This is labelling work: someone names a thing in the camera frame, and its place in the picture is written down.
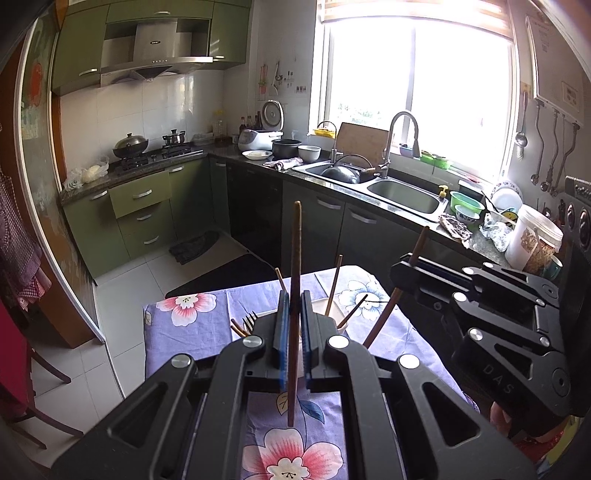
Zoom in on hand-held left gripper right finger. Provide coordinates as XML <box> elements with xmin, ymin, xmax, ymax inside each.
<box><xmin>301</xmin><ymin>290</ymin><xmax>539</xmax><ymax>480</ymax></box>

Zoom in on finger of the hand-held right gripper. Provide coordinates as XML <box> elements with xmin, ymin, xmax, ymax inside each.
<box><xmin>392</xmin><ymin>267</ymin><xmax>573</xmax><ymax>437</ymax></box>
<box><xmin>392</xmin><ymin>253</ymin><xmax>561</xmax><ymax>309</ymax></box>

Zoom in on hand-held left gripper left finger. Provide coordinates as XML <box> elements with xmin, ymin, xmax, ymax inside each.
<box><xmin>51</xmin><ymin>291</ymin><xmax>291</xmax><ymax>480</ymax></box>

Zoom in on white plastic utensil holder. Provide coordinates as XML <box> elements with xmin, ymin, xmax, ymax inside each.
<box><xmin>231</xmin><ymin>295</ymin><xmax>352</xmax><ymax>384</ymax></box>

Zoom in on crumpled clear plastic bag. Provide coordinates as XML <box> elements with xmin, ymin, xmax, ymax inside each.
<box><xmin>480</xmin><ymin>212</ymin><xmax>513</xmax><ymax>252</ymax></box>

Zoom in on white plastic bucket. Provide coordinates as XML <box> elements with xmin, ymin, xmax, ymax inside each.
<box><xmin>505</xmin><ymin>204</ymin><xmax>564</xmax><ymax>273</ymax></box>

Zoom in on brown rag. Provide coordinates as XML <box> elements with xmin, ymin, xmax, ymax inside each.
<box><xmin>438</xmin><ymin>213</ymin><xmax>472</xmax><ymax>243</ymax></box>

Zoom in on blue patterned bowl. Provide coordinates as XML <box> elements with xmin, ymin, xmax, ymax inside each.
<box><xmin>455</xmin><ymin>205</ymin><xmax>481</xmax><ymax>227</ymax></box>

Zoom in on black floor mat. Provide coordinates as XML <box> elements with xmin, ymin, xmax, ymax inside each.
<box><xmin>165</xmin><ymin>253</ymin><xmax>278</xmax><ymax>298</ymax></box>

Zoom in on stacked white plates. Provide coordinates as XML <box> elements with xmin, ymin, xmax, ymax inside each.
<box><xmin>490</xmin><ymin>180</ymin><xmax>523</xmax><ymax>213</ymax></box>

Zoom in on purple floral tablecloth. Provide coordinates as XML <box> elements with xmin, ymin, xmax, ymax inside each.
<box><xmin>143</xmin><ymin>265</ymin><xmax>481</xmax><ymax>480</ymax></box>

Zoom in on green bowl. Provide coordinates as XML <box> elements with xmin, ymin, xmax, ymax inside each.
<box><xmin>450</xmin><ymin>191</ymin><xmax>485</xmax><ymax>217</ymax></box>

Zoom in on person's red patterned clothing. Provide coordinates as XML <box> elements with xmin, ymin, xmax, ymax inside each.
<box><xmin>510</xmin><ymin>415</ymin><xmax>585</xmax><ymax>467</ymax></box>

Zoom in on dark kitchen base cabinet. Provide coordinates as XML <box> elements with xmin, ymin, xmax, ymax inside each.
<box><xmin>210</xmin><ymin>157</ymin><xmax>509</xmax><ymax>324</ymax></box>

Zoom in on dark floor cloth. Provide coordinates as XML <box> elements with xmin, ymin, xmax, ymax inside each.
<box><xmin>168</xmin><ymin>231</ymin><xmax>221</xmax><ymax>265</ymax></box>

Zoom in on steel double sink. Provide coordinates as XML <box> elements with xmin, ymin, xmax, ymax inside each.
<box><xmin>292</xmin><ymin>159</ymin><xmax>445</xmax><ymax>215</ymax></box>

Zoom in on hanging steel ladle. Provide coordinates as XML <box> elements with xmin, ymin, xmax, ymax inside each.
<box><xmin>515</xmin><ymin>90</ymin><xmax>528</xmax><ymax>160</ymax></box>

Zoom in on crumpled dish cloth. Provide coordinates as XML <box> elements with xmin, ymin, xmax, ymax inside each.
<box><xmin>263</xmin><ymin>157</ymin><xmax>303</xmax><ymax>172</ymax></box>

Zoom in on steel kitchen faucet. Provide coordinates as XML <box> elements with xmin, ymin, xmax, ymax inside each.
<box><xmin>378</xmin><ymin>111</ymin><xmax>422</xmax><ymax>178</ymax></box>

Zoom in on green drawer cabinet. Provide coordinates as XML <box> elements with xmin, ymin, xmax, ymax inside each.
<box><xmin>62</xmin><ymin>159</ymin><xmax>213</xmax><ymax>280</ymax></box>

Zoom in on black cooking pot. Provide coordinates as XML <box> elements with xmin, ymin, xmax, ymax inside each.
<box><xmin>271</xmin><ymin>138</ymin><xmax>303</xmax><ymax>162</ymax></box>

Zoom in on wooden cutting board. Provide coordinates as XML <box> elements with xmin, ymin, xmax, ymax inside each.
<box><xmin>336</xmin><ymin>122</ymin><xmax>390</xmax><ymax>162</ymax></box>

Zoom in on white rice cooker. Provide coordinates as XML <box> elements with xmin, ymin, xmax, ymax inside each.
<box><xmin>238</xmin><ymin>99</ymin><xmax>284</xmax><ymax>153</ymax></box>

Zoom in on kitchen window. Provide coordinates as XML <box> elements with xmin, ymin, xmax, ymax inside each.
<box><xmin>318</xmin><ymin>0</ymin><xmax>520</xmax><ymax>185</ymax></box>

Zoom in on gas stove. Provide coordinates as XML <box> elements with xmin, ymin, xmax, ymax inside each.
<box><xmin>113</xmin><ymin>143</ymin><xmax>204</xmax><ymax>174</ymax></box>

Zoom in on lidded wok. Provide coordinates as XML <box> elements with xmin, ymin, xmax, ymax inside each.
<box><xmin>113</xmin><ymin>133</ymin><xmax>149</xmax><ymax>160</ymax></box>

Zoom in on white plastic bag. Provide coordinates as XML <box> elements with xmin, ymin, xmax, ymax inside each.
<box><xmin>65</xmin><ymin>157</ymin><xmax>110</xmax><ymax>191</ymax></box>

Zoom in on red wooden chair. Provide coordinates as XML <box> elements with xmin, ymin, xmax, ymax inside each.
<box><xmin>0</xmin><ymin>295</ymin><xmax>86</xmax><ymax>450</ymax></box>

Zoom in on checked hanging apron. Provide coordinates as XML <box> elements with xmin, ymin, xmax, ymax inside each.
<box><xmin>0</xmin><ymin>171</ymin><xmax>49</xmax><ymax>310</ymax></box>

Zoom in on sliding glass door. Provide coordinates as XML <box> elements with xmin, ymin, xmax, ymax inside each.
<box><xmin>18</xmin><ymin>14</ymin><xmax>105</xmax><ymax>344</ymax></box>

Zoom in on steel range hood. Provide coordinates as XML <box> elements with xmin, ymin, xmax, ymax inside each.
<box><xmin>99</xmin><ymin>18</ymin><xmax>215</xmax><ymax>86</ymax></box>

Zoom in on black wok with handle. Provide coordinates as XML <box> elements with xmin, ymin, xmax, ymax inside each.
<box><xmin>322</xmin><ymin>154</ymin><xmax>376</xmax><ymax>184</ymax></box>

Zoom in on white wall water heater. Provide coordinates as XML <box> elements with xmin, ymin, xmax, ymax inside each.
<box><xmin>526</xmin><ymin>4</ymin><xmax>583</xmax><ymax>125</ymax></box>

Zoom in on green wall cabinet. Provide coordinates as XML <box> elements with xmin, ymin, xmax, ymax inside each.
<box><xmin>51</xmin><ymin>0</ymin><xmax>252</xmax><ymax>95</ymax></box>

